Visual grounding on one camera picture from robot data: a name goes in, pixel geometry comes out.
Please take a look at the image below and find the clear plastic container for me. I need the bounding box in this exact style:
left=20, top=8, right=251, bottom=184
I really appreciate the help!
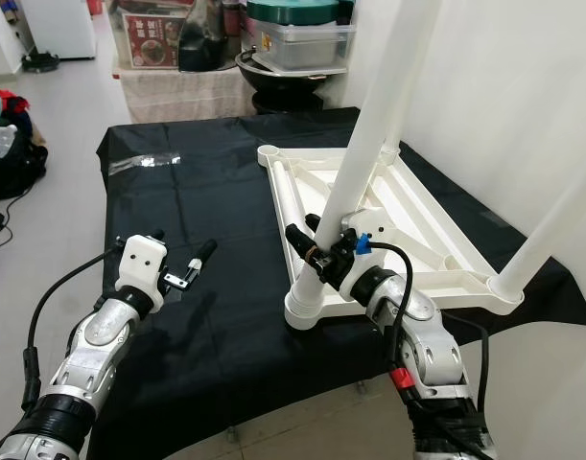
left=249, top=21, right=356, bottom=73

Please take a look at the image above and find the white cabinet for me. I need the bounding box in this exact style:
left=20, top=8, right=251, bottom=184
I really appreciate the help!
left=24, top=0, right=97, bottom=60

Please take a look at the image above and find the black mop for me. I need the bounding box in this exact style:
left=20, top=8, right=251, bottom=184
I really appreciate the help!
left=22, top=53, right=59, bottom=75

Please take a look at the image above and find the black wok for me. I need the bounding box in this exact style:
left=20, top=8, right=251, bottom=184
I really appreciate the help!
left=235, top=48, right=346, bottom=95

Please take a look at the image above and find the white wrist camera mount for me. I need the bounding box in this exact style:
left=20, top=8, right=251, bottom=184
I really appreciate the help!
left=340, top=209, right=389, bottom=298
left=118, top=235, right=169, bottom=312

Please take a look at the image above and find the black plastic sheet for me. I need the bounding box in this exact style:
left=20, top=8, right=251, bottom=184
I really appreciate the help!
left=86, top=107, right=586, bottom=460

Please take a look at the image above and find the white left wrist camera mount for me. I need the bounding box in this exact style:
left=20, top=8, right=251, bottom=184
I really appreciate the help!
left=118, top=235, right=169, bottom=312

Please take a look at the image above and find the clear plastic wrap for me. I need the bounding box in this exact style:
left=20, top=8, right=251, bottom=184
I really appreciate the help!
left=108, top=153, right=180, bottom=175

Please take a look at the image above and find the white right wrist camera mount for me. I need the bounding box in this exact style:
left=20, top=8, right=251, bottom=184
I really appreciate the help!
left=340, top=209, right=389, bottom=298

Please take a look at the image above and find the white plastic bag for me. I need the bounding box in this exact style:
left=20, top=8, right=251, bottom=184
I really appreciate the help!
left=0, top=125, right=25, bottom=162

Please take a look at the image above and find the black suitcase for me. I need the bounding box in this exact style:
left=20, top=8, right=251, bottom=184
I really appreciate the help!
left=0, top=129, right=49, bottom=202

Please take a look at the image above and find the beige cloth covered table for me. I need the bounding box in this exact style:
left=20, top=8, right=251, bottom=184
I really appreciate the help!
left=118, top=67, right=255, bottom=124

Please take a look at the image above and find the white plastic table top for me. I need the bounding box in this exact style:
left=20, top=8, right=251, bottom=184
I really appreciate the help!
left=256, top=142, right=524, bottom=332

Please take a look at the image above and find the green lidded pot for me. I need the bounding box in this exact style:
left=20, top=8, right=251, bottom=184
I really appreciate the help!
left=246, top=0, right=341, bottom=27

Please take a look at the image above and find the red printed cardboard box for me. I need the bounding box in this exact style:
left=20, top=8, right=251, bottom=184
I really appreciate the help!
left=129, top=14, right=190, bottom=70

